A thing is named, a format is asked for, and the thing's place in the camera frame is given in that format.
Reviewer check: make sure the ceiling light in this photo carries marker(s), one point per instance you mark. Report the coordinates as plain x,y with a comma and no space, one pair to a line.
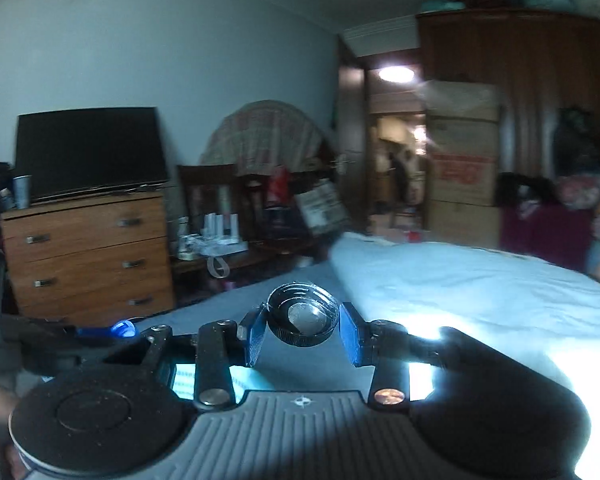
396,73

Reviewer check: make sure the printed paper bag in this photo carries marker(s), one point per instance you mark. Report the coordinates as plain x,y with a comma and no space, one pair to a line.
322,210

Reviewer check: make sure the black plastic bag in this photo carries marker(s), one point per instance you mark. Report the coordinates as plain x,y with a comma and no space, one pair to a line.
577,140

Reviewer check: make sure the white duvet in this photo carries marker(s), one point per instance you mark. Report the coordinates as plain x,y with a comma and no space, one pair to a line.
455,290

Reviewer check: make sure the red bag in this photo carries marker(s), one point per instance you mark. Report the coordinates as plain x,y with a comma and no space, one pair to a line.
280,185

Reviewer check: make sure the low cardboard box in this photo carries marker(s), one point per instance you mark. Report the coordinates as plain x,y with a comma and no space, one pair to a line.
464,225

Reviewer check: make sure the striped cloth cover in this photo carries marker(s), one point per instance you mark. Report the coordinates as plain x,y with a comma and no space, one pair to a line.
265,135

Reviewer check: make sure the black bottle cap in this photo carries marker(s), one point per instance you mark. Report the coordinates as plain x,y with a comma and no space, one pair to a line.
302,317

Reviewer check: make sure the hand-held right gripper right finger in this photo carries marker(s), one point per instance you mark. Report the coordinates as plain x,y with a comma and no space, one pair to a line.
355,335

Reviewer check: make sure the black television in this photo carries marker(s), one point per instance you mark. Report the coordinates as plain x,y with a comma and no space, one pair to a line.
90,150

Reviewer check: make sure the red print cardboard box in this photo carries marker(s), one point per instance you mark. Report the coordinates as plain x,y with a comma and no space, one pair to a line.
464,177

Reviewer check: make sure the wooden dresser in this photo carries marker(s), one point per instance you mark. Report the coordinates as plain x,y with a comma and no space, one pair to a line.
90,255

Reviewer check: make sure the wooden wardrobe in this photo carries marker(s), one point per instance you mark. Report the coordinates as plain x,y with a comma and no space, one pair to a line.
520,50

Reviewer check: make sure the dark wooden chair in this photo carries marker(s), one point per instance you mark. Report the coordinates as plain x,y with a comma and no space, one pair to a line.
205,190

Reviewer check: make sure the brown wooden door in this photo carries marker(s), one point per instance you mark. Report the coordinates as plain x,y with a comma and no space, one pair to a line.
351,135

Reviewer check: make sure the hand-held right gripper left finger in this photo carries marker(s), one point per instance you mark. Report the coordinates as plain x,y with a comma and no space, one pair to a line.
254,340

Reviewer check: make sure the white topped cardboard box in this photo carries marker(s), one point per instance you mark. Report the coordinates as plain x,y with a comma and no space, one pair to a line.
462,100

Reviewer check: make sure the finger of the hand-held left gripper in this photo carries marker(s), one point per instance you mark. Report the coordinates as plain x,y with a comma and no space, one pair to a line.
120,331

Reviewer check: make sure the metal cup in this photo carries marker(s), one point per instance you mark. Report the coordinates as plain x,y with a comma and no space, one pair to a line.
21,192

